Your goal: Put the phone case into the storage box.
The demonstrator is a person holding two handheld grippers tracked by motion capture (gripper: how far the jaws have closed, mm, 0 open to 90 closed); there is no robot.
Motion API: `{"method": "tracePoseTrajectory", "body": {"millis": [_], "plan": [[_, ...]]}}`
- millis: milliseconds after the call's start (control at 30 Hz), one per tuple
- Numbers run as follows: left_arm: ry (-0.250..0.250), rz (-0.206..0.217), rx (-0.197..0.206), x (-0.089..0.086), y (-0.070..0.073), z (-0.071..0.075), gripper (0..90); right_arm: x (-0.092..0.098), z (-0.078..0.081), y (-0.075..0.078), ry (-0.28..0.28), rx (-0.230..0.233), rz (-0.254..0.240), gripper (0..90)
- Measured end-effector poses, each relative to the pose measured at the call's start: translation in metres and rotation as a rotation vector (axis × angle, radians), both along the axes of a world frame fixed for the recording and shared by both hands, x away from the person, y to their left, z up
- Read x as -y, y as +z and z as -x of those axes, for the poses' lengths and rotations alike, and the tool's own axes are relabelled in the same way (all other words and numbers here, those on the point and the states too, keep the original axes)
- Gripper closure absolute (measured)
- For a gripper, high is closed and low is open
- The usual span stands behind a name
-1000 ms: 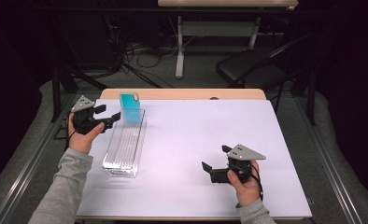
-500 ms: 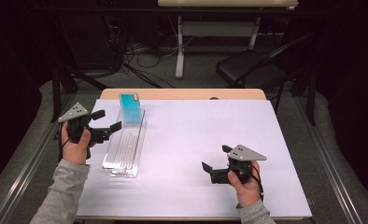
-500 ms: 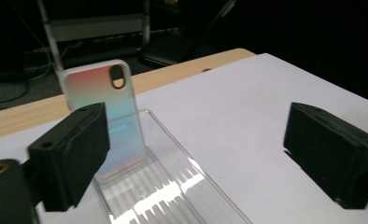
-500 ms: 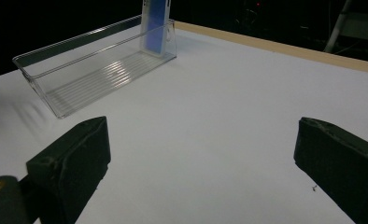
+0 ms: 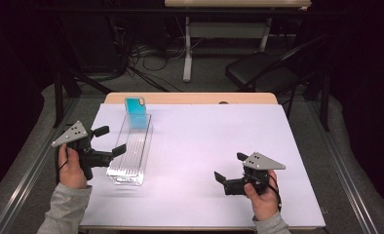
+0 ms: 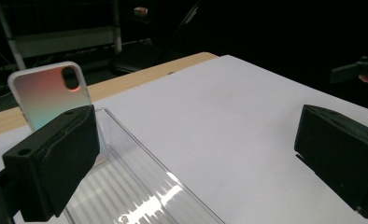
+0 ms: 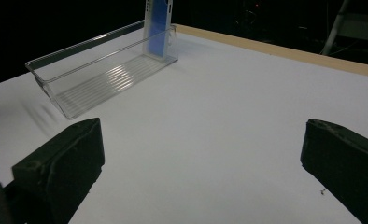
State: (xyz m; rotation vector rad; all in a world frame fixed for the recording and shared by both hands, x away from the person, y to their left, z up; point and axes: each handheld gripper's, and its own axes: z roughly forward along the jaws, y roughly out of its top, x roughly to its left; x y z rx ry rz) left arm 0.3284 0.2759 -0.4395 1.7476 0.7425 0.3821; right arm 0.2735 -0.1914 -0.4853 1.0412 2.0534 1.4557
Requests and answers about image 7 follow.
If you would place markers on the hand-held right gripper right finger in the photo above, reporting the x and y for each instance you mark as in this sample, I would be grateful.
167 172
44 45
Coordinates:
344 168

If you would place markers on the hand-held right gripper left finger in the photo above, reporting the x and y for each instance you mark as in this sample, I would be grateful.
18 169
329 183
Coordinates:
57 168

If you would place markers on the blue and white phone case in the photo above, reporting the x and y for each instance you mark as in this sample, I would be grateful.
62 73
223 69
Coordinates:
157 28

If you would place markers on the clear plastic bin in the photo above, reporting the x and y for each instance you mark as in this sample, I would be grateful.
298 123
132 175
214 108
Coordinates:
104 81

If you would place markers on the white table cover sheet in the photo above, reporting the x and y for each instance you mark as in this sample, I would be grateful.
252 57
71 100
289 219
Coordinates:
219 124

